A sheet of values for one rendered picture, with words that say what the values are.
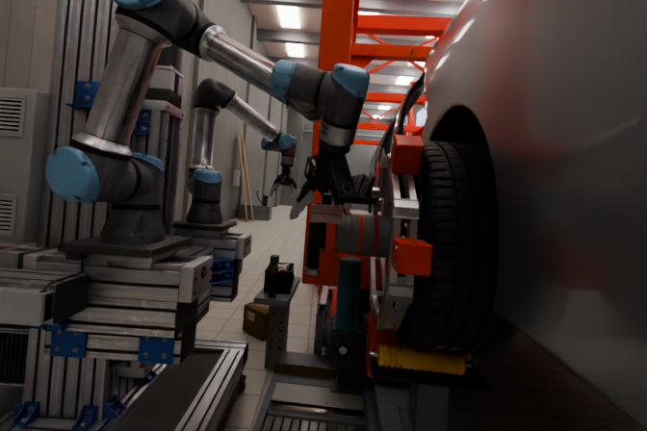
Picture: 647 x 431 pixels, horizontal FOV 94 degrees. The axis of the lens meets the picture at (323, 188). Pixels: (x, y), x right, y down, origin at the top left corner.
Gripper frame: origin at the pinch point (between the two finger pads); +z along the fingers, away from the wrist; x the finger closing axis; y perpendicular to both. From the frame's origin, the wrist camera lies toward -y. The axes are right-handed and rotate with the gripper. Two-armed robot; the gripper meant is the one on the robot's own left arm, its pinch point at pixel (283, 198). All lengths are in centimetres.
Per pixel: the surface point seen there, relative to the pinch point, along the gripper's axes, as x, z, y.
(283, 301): 10, 44, 34
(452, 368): 64, 26, 93
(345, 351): 40, 53, 52
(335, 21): 16, -96, 9
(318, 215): 20, -12, 88
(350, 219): 31, -9, 74
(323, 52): 13, -79, 10
